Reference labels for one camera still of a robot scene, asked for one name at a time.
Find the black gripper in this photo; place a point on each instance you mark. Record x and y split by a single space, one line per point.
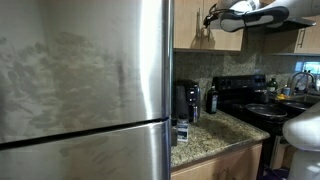
215 11

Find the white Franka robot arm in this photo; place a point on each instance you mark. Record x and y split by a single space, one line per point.
260 18

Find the wood cabinet beside hood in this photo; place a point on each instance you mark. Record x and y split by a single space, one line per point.
311 40

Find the light wood base cabinet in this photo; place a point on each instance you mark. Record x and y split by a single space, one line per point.
226 165

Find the black electric stove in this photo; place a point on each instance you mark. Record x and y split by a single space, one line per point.
233 85

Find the dark olive oil bottle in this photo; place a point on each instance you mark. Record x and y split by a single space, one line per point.
212 100

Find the black coffee maker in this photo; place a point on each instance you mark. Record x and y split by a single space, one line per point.
186 100

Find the green bottle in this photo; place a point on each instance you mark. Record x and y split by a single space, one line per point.
272 86

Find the dark pot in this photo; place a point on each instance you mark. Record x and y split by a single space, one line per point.
260 96

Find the blue cup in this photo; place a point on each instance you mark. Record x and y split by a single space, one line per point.
286 91

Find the yellow sponge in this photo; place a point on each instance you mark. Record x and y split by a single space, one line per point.
281 97

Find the black frying pan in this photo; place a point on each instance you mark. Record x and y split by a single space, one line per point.
266 110
300 106

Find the chrome sink faucet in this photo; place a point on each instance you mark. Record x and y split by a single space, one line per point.
301 75

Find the small clear lidded container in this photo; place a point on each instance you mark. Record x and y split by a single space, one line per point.
182 131

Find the stainless steel refrigerator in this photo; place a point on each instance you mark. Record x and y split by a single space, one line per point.
83 83

